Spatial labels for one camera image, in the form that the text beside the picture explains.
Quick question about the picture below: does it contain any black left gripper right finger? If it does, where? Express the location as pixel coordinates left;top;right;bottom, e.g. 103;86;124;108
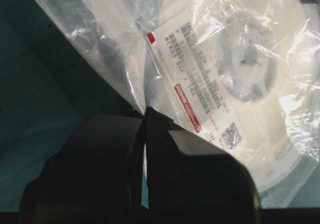
146;107;261;209

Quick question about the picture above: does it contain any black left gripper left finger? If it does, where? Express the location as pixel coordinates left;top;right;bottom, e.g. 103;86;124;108
19;111;144;209

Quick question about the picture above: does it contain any clear plastic zip bag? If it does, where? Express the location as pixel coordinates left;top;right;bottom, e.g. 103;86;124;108
21;0;320;208

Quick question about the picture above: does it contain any white component tape reel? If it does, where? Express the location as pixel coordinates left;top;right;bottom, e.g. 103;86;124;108
138;0;320;207

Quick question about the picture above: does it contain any teal table cloth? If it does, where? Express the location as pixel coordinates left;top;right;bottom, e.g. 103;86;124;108
0;0;130;212

